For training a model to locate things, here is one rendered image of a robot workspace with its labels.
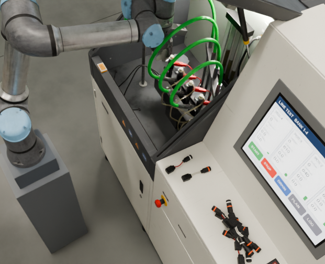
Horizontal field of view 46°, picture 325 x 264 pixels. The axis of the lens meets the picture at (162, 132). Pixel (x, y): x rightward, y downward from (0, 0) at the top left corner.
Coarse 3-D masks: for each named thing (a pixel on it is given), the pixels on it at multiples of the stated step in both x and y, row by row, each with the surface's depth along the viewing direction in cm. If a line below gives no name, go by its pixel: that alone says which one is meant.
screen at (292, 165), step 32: (288, 96) 114; (256, 128) 129; (288, 128) 117; (320, 128) 107; (256, 160) 132; (288, 160) 120; (320, 160) 110; (288, 192) 123; (320, 192) 112; (320, 224) 115; (320, 256) 118
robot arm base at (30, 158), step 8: (40, 144) 155; (8, 152) 151; (16, 152) 148; (24, 152) 148; (32, 152) 151; (40, 152) 157; (16, 160) 152; (24, 160) 151; (32, 160) 153; (40, 160) 156
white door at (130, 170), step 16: (96, 96) 208; (112, 112) 187; (112, 128) 202; (112, 144) 219; (128, 144) 182; (112, 160) 240; (128, 160) 196; (128, 176) 212; (144, 176) 177; (128, 192) 231; (144, 192) 190; (144, 208) 205; (144, 224) 223
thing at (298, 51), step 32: (288, 32) 112; (320, 32) 113; (256, 64) 123; (288, 64) 112; (320, 64) 106; (256, 96) 126; (320, 96) 105; (224, 128) 144; (224, 160) 148; (160, 192) 162; (256, 192) 137; (160, 224) 184; (288, 224) 127; (160, 256) 216; (192, 256) 155; (288, 256) 130
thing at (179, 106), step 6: (198, 66) 135; (204, 66) 135; (192, 72) 135; (222, 72) 144; (186, 78) 135; (222, 78) 148; (180, 84) 137; (174, 90) 138; (216, 90) 154; (186, 108) 152; (192, 108) 154
